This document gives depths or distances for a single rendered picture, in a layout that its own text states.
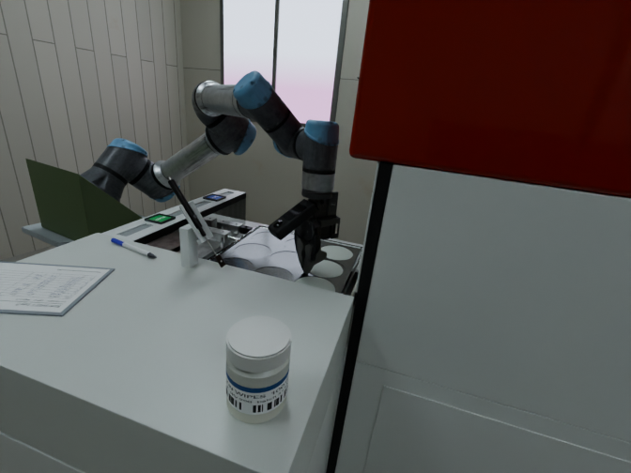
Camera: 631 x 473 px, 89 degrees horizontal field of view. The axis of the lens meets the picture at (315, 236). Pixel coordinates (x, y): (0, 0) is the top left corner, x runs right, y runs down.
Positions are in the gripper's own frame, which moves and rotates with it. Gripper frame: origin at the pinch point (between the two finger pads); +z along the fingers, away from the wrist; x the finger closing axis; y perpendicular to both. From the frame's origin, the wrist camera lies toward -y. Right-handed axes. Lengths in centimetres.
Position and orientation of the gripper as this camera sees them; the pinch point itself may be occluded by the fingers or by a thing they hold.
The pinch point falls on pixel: (303, 269)
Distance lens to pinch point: 80.9
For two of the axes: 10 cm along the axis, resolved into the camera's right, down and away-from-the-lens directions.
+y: 8.0, -1.5, 5.8
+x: -5.9, -3.2, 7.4
